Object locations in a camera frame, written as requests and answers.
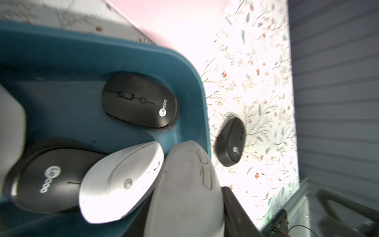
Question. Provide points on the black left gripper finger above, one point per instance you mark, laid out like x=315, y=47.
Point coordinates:
x=237, y=222

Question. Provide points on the grey beige mouse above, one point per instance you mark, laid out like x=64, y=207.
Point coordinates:
x=187, y=200

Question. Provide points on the black lecoo mouse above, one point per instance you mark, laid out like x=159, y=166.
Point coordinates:
x=48, y=176
x=141, y=101

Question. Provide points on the white slim mouse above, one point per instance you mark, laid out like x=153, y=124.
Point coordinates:
x=13, y=133

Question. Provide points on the floral table mat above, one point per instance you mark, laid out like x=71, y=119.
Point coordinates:
x=247, y=73

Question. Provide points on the pink folder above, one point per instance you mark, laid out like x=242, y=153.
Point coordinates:
x=185, y=26

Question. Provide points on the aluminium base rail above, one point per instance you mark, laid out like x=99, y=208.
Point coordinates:
x=294, y=219

